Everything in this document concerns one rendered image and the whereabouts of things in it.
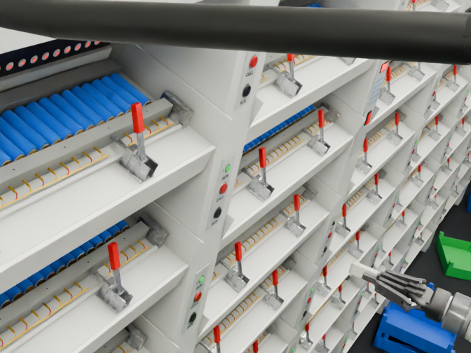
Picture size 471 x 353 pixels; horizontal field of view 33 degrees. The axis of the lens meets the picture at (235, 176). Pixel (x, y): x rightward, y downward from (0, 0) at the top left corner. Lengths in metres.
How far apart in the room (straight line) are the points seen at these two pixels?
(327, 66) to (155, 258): 0.54
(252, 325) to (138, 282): 0.67
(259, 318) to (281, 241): 0.20
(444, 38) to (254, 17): 0.10
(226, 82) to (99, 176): 0.23
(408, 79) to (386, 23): 1.84
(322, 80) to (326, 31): 1.03
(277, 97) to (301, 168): 0.29
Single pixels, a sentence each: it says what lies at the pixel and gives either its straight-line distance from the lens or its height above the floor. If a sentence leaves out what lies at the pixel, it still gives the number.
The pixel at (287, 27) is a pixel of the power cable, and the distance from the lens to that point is 0.42.
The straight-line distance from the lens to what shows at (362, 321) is 3.31.
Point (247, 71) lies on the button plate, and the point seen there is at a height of 1.64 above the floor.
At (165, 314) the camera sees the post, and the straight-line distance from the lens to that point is 1.26.
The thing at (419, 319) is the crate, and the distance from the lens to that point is 3.54.
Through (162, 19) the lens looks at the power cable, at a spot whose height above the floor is 1.87.
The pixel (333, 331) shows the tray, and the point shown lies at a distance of 2.85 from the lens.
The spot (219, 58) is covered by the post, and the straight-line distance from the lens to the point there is 1.05.
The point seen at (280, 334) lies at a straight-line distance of 2.07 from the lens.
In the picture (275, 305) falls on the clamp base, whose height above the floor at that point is 0.95.
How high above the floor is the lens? 2.00
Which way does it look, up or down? 27 degrees down
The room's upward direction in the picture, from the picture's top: 14 degrees clockwise
